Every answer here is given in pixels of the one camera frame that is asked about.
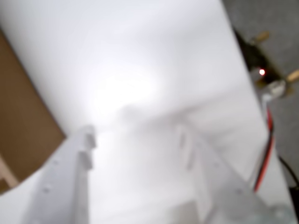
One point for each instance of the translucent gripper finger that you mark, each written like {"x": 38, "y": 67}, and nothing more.
{"x": 210, "y": 186}

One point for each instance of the controller board with brass standoffs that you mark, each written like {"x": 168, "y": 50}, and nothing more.
{"x": 264, "y": 60}

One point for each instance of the brown cardboard box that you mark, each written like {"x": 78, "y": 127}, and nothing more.
{"x": 23, "y": 116}

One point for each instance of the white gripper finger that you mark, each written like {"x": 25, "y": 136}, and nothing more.
{"x": 63, "y": 182}

